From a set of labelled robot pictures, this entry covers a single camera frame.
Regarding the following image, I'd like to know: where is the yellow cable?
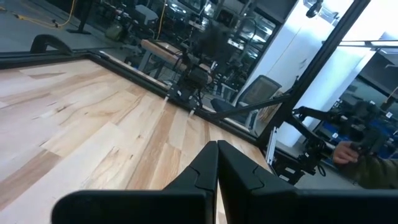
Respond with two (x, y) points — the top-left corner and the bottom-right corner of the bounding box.
(0, 0), (77, 29)

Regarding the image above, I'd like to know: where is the silver aluminium profile piece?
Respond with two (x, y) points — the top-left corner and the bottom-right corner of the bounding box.
(266, 126), (279, 166)

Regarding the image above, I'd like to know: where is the dark mesh office chair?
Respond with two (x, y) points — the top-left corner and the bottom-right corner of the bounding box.
(210, 74), (283, 125)

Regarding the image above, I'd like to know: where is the person's hand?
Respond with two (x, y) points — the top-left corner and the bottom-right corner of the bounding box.
(332, 141), (360, 165)

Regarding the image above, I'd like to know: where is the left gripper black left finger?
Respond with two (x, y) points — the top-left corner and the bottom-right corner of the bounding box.
(51, 140), (220, 224)

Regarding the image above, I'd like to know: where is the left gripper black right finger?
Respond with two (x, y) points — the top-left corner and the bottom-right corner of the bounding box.
(217, 139), (398, 224)

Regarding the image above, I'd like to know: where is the green bag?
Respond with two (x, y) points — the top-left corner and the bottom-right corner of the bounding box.
(105, 24), (125, 41)

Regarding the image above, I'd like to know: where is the black table-edge camera mount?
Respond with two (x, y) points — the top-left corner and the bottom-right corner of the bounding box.
(167, 52), (215, 108)

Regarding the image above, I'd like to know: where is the black floor stand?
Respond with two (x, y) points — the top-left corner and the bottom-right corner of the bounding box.
(67, 0), (93, 35)

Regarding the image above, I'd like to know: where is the wooden workbench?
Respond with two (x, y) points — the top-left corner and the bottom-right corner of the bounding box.
(139, 39), (215, 83)

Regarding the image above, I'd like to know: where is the black aluminium table frame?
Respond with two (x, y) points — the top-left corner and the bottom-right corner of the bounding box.
(0, 0), (373, 149)

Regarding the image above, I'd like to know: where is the person's forearm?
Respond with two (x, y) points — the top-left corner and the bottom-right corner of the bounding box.
(341, 154), (398, 190)

